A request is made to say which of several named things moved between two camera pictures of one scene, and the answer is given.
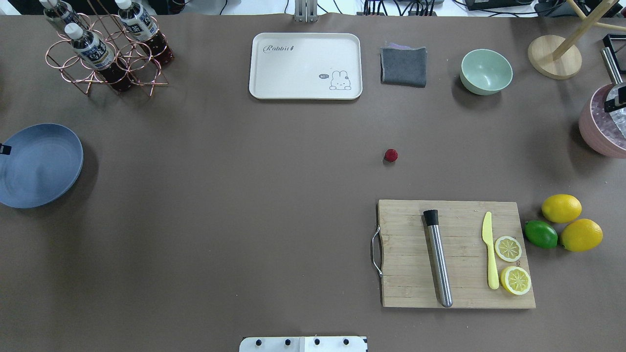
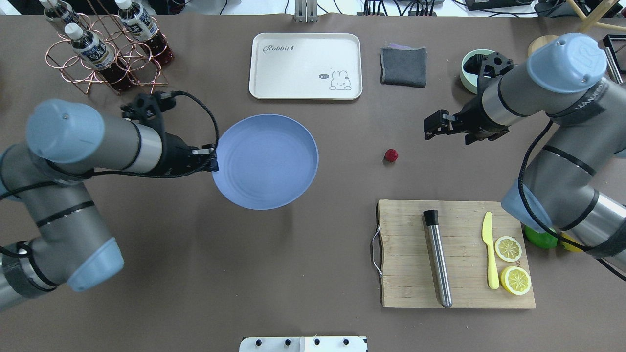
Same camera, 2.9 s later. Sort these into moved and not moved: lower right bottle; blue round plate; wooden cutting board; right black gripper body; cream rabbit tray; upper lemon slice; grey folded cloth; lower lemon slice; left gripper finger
Moved: right black gripper body; blue round plate; left gripper finger
Not moved: lower right bottle; upper lemon slice; wooden cutting board; lower lemon slice; grey folded cloth; cream rabbit tray
